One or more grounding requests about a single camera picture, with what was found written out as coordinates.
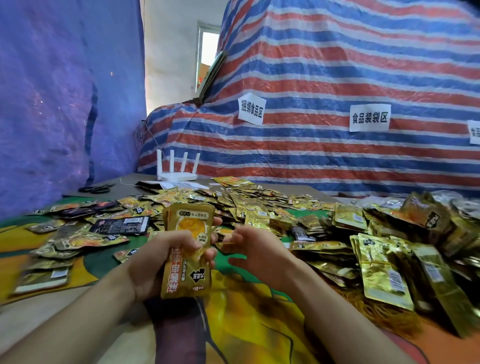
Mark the person's right hand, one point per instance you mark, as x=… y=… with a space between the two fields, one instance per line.
x=268 y=255

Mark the person's left hand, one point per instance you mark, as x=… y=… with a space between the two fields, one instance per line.
x=150 y=262

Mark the person's left thumb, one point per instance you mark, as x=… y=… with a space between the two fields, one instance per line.
x=189 y=240

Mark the person's right thumb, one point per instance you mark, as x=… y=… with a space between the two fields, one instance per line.
x=240 y=261

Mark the gold snack packet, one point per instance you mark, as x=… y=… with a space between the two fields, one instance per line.
x=187 y=275

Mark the person's left forearm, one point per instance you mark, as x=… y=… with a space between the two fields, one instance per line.
x=71 y=318

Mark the person's right forearm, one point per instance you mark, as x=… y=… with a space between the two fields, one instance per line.
x=337 y=322

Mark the white printed paper sheet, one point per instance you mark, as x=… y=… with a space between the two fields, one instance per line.
x=180 y=185

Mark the colourful printed table cloth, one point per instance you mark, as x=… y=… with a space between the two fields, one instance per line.
x=247 y=322

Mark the white router with antennas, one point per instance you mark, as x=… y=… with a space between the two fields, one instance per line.
x=176 y=175

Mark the black snack packet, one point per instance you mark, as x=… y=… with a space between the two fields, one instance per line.
x=120 y=225

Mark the black scissors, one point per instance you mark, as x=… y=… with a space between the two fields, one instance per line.
x=95 y=189

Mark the pile of gold foil packets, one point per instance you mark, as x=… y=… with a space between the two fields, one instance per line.
x=375 y=243

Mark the white paper sign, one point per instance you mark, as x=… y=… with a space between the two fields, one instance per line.
x=252 y=109
x=474 y=132
x=370 y=117

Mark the leaning flat cardboard boards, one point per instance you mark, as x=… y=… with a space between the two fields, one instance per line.
x=212 y=77

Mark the window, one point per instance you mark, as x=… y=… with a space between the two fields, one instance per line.
x=208 y=52

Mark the red blue striped tarp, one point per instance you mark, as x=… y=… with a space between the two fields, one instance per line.
x=318 y=67

